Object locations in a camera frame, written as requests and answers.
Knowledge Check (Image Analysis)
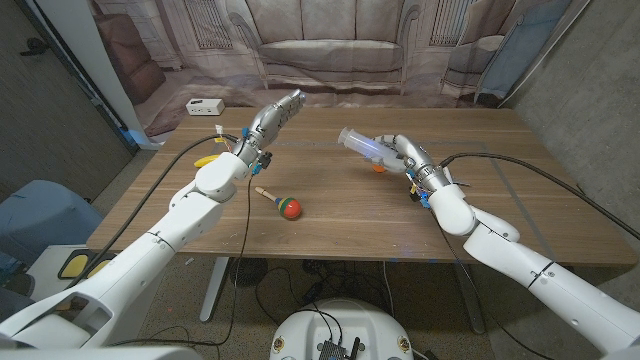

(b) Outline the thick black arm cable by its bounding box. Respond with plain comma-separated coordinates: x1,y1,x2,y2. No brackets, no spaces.
438,152,640,241
67,133,241,289

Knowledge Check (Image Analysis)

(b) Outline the white table leg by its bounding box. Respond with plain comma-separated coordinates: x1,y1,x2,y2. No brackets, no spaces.
454,263,486,335
199,257,231,323

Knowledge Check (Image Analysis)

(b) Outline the thin black hand cable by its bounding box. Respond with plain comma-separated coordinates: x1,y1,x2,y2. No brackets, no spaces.
428,207,556,360
107,172,254,349

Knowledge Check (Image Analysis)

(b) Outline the thin black left hand cable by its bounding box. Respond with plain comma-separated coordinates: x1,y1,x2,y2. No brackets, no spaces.
107,172,254,349

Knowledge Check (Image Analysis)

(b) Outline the white floor cable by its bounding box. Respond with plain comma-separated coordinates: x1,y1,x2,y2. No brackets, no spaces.
382,260,396,319

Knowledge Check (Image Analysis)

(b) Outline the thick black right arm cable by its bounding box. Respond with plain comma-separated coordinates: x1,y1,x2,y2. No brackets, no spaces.
438,152,640,241

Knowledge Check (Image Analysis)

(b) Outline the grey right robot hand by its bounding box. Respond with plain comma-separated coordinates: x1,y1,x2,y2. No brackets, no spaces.
367,133,454,194

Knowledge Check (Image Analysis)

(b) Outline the blue padded seat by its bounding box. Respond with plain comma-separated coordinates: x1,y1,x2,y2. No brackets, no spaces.
0,179,104,271

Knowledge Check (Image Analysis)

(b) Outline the black electronics module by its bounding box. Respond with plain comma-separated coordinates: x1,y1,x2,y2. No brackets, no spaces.
317,337,362,360

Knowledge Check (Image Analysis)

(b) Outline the round black floor fan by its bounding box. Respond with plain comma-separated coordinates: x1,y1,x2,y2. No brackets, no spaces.
229,257,269,289

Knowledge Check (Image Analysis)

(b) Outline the printed living room backdrop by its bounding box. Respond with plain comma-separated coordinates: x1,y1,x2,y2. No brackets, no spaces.
89,0,576,139

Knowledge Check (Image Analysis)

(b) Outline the thin black right hand cable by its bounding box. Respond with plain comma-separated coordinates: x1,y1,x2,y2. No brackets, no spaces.
428,207,556,360

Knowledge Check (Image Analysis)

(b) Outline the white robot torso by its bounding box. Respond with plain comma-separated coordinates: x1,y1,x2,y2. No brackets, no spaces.
269,298,415,360

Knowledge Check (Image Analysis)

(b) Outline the yellow black foot pedal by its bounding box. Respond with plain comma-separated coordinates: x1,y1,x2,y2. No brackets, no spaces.
57,249,119,281

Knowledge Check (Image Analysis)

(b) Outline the white power strip box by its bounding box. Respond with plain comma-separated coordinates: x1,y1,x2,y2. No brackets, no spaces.
185,97,226,117

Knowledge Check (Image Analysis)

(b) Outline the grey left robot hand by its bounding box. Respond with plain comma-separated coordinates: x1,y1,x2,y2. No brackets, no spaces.
234,88,308,166

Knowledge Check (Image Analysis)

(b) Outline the large clear plastic syringe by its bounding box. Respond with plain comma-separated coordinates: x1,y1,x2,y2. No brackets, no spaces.
337,126,396,164

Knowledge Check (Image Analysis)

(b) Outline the white floor platform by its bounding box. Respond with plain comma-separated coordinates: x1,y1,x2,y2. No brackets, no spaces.
27,243,166,331

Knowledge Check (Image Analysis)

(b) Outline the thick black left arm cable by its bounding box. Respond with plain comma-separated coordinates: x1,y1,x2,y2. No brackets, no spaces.
67,133,241,289

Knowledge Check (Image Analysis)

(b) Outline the colourful wooden maraca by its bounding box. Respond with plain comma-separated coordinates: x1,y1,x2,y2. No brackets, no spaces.
254,186,303,221

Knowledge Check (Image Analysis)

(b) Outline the person in blue jeans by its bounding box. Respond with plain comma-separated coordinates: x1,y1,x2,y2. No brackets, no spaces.
0,272,36,321

